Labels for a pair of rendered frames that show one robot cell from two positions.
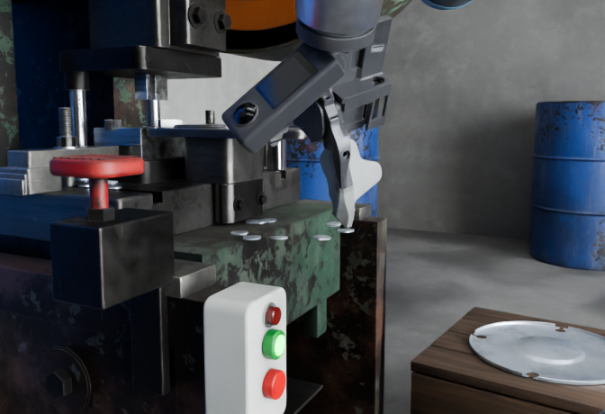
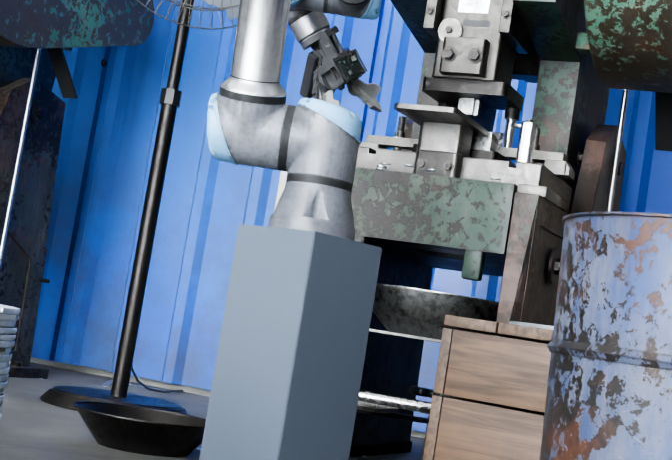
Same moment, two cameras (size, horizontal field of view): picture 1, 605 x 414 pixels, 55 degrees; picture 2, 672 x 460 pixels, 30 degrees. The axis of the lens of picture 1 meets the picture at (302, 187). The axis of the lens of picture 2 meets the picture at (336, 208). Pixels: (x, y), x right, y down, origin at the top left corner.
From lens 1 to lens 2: 266 cm
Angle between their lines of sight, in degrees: 87
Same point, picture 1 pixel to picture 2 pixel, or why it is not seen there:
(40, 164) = (372, 141)
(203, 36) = (454, 66)
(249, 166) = (440, 142)
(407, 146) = not seen: outside the picture
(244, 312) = not seen: hidden behind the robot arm
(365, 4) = (295, 28)
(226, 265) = (357, 178)
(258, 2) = not seen: hidden behind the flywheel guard
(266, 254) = (397, 185)
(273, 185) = (495, 169)
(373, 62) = (330, 51)
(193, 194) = (401, 155)
